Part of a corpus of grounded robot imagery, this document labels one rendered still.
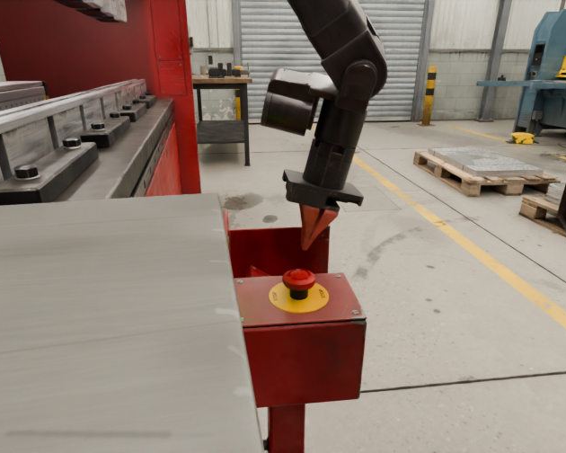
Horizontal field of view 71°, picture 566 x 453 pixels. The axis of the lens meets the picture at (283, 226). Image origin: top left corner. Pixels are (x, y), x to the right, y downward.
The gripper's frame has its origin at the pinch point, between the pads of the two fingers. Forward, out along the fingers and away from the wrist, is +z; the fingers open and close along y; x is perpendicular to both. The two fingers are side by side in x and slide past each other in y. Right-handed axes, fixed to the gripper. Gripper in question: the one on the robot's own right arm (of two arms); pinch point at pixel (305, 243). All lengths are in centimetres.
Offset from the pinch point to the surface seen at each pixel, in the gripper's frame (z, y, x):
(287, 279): 0.4, 3.9, 10.6
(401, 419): 69, -56, -37
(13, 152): -2.7, 41.0, -6.3
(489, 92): -82, -454, -691
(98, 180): 0.3, 31.1, -10.3
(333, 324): 2.5, -1.5, 15.2
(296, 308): 2.8, 2.5, 12.8
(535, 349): 53, -120, -64
